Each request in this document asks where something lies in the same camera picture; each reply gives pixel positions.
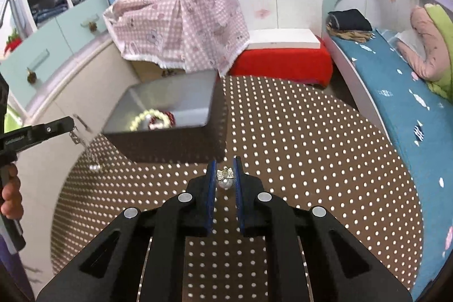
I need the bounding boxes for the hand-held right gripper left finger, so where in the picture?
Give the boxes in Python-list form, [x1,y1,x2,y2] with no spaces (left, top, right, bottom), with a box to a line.
[35,160,217,302]

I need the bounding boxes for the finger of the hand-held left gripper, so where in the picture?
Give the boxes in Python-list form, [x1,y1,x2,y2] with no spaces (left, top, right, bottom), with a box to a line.
[0,116,76,156]

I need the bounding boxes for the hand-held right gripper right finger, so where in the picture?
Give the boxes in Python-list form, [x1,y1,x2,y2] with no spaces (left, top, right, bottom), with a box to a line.
[233,156,414,302]

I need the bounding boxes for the silver chain pearl earring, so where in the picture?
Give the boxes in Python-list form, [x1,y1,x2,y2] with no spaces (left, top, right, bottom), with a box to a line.
[69,127,101,172]

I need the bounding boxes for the grey metal tin box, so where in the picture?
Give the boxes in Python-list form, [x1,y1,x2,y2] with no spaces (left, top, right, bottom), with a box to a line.
[102,69,227,164]

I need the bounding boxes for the red bead bracelet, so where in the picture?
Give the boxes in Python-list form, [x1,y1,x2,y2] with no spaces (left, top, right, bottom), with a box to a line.
[147,110,176,129]

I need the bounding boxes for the cream bead bracelet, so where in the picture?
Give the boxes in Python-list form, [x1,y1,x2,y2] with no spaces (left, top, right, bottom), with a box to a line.
[128,109,170,132]

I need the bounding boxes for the person's left hand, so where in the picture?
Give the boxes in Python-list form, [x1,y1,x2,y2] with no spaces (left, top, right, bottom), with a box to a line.
[0,164,24,220]

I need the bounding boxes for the green paper bag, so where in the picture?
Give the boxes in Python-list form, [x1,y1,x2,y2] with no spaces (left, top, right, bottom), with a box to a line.
[3,109,25,129]

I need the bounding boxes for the white low cabinet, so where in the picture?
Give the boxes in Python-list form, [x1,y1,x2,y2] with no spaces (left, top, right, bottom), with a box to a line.
[14,33,142,288]

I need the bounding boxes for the brown polka-dot tablecloth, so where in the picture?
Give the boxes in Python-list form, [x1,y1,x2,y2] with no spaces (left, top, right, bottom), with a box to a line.
[51,75,425,302]

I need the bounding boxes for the strawberry plush toy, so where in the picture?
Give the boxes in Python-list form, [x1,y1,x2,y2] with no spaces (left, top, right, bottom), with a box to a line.
[4,29,23,53]

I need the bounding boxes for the teal drawer cabinet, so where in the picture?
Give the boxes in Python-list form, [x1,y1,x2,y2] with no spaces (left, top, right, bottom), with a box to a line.
[0,0,114,112]

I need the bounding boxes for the brown cardboard box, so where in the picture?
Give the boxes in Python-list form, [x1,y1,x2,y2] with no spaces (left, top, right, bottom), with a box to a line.
[131,59,186,83]

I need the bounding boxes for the folded dark jeans pile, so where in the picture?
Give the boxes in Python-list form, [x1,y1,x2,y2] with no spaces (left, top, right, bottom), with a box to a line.
[30,0,68,23]

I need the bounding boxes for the red stool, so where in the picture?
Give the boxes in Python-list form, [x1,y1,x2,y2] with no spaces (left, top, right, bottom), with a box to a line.
[228,37,334,88]

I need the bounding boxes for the white board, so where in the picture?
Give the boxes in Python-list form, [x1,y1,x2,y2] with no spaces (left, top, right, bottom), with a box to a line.
[244,29,323,50]

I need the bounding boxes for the pink checked cloth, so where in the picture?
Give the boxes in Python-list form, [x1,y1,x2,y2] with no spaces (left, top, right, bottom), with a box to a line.
[102,0,251,78]

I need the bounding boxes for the blue printed bed sheet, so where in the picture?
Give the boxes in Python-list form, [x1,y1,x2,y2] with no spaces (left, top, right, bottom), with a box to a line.
[333,28,453,295]

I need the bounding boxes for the folded tan clothes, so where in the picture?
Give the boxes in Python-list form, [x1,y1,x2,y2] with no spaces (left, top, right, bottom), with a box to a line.
[327,27,376,42]

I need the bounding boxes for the folded dark clothes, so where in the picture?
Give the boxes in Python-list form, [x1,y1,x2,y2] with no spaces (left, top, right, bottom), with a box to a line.
[326,9,373,32]

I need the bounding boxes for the white pillow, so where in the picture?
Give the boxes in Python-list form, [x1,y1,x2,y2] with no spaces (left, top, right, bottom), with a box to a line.
[386,29,416,48]

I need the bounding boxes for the pink and green blanket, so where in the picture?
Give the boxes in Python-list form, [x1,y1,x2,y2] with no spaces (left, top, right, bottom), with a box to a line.
[394,5,453,81]

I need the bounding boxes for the green quilt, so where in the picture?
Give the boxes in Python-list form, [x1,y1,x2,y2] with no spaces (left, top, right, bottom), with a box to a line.
[423,3,453,101]

